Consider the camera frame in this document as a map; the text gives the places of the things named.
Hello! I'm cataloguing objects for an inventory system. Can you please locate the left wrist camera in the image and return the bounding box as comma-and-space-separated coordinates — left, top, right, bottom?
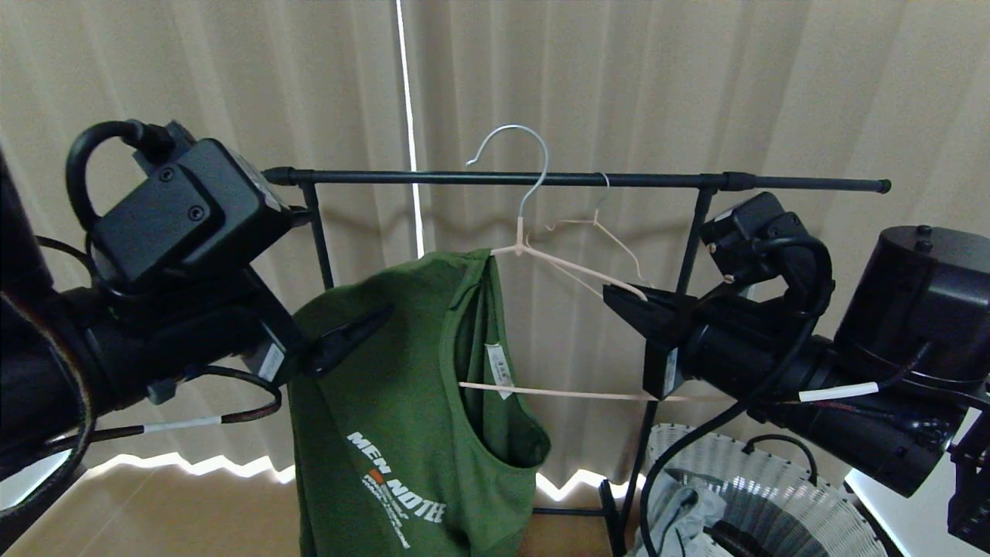
91, 120, 296, 293

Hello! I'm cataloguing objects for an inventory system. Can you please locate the pink clothes hanger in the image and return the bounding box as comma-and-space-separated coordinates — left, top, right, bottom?
538, 172, 654, 289
458, 124, 736, 403

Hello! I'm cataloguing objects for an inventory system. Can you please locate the white laundry basket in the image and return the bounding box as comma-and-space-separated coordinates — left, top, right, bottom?
630, 422, 890, 557

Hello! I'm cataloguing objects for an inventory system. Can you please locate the pale grey garment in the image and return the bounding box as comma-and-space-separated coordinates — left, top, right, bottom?
630, 472, 732, 557

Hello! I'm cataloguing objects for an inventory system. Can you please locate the beige curtain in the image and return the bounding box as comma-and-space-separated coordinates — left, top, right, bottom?
0, 0, 990, 504

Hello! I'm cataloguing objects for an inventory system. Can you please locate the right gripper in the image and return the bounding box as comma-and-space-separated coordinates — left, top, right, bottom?
643, 298, 836, 422

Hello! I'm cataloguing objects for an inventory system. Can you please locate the black clothes rack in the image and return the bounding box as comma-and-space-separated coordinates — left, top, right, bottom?
263, 166, 892, 554

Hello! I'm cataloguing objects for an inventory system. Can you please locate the green sleeveless shirt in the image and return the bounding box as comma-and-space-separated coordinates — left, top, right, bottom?
288, 248, 551, 557

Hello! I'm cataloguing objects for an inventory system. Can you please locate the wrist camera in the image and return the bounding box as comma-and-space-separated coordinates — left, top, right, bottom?
91, 120, 296, 293
700, 192, 809, 283

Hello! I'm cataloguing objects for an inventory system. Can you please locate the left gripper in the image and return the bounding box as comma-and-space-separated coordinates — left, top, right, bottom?
81, 267, 306, 411

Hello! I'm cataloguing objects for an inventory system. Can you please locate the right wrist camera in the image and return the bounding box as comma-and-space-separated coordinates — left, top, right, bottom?
700, 192, 809, 283

